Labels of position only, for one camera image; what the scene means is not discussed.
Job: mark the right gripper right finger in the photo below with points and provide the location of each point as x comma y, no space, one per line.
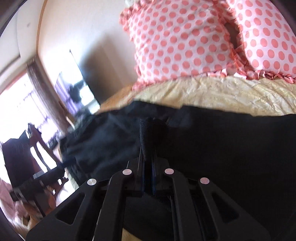
201,210

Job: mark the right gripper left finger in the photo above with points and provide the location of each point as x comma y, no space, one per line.
96,210

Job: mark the black pants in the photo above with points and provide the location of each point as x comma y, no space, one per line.
250,158

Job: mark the wooden chair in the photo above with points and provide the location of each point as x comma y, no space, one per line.
28,172

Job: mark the yellow patterned bed cover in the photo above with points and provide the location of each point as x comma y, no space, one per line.
256,97

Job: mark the pink polka dot pillow left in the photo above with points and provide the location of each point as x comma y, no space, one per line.
176,39

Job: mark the pink polka dot pillow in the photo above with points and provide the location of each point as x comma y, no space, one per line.
176,39
266,45

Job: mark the pink polka dot pillow right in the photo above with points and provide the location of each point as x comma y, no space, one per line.
266,45

